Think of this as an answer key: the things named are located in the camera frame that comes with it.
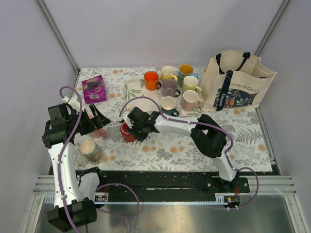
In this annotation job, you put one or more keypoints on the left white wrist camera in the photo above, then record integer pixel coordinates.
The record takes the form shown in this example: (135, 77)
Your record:
(73, 102)

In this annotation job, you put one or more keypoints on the red mug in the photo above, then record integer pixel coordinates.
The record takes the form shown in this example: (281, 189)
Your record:
(125, 133)

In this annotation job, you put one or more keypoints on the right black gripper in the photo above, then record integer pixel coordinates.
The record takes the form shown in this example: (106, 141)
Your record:
(140, 137)

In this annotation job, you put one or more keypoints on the cream floral mug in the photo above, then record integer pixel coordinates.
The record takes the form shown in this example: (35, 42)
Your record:
(90, 153)

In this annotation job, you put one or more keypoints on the dark green mug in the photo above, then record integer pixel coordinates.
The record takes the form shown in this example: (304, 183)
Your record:
(168, 106)

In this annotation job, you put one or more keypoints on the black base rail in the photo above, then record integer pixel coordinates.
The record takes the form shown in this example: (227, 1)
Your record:
(139, 183)

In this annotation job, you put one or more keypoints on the white cable duct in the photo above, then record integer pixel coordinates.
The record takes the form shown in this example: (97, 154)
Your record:
(157, 199)

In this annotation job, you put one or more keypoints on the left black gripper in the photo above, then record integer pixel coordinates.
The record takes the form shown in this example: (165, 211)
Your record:
(98, 121)

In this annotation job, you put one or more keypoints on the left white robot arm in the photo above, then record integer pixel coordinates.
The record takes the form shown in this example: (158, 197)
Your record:
(74, 204)

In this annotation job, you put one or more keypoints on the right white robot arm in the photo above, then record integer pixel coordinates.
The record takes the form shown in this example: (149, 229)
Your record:
(211, 140)

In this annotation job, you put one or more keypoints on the yellow mug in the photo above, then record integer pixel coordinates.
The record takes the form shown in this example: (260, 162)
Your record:
(168, 72)

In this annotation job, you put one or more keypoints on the orange mug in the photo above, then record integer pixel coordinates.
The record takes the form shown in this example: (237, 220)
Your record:
(151, 80)

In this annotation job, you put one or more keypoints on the mauve purple mug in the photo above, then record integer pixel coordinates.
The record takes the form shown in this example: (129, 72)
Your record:
(170, 88)

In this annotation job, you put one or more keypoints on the purple snack box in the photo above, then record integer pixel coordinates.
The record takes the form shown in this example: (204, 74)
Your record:
(94, 90)

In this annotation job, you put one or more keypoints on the pink faceted mug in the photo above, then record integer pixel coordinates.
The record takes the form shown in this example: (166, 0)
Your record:
(191, 100)

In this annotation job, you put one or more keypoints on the light green mug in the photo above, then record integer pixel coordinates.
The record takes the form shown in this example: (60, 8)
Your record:
(191, 83)

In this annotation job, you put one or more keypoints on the blue floral mug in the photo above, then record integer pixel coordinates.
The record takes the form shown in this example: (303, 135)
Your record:
(184, 71)

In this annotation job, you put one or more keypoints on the pink patterned mug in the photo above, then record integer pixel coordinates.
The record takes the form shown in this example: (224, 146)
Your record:
(98, 133)

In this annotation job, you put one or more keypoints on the beige canvas tote bag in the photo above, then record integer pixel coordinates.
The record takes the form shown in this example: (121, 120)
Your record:
(235, 79)

